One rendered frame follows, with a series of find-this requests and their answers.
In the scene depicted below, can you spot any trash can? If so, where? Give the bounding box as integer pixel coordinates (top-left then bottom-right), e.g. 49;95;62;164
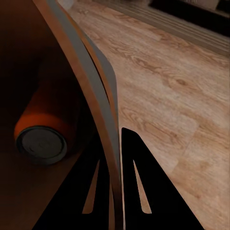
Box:
0;0;124;230

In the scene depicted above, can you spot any can of soda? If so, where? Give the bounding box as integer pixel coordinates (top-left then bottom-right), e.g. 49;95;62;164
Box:
14;79;80;164

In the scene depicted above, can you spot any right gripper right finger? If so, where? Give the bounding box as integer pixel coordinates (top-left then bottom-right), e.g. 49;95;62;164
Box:
121;127;204;230

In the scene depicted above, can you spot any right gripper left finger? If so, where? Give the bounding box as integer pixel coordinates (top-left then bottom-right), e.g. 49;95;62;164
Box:
32;132;110;230

